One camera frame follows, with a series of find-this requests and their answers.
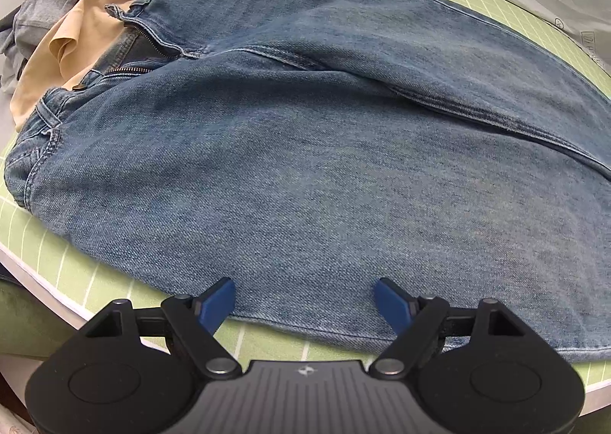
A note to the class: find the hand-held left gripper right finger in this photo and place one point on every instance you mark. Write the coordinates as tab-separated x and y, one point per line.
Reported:
392	305

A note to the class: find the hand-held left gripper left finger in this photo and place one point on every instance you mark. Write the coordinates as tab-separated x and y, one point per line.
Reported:
217	305

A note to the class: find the blue denim jeans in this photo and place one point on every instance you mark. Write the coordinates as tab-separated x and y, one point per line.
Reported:
310	152

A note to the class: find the beige garment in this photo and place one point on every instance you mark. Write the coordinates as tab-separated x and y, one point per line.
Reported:
62	42

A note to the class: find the grey garment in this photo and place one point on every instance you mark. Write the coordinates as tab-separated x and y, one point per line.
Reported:
38	14

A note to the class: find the dark green bed frame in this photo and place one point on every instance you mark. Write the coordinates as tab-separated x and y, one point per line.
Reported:
28	319

